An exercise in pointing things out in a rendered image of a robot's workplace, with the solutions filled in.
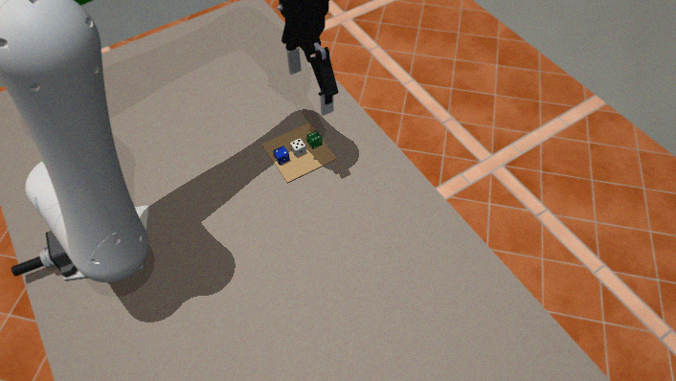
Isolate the white die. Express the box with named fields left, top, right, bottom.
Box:
left=290, top=139, right=306, bottom=157

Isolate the green die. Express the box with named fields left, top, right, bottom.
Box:
left=306, top=131, right=323, bottom=149

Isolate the tan square mat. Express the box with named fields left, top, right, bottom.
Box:
left=262, top=123, right=337, bottom=184

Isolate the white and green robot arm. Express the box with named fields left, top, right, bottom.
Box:
left=0, top=0, right=149, bottom=282

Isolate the blue die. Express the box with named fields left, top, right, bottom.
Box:
left=273, top=146, right=290, bottom=165

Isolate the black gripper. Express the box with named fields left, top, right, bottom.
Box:
left=282, top=17, right=338, bottom=116

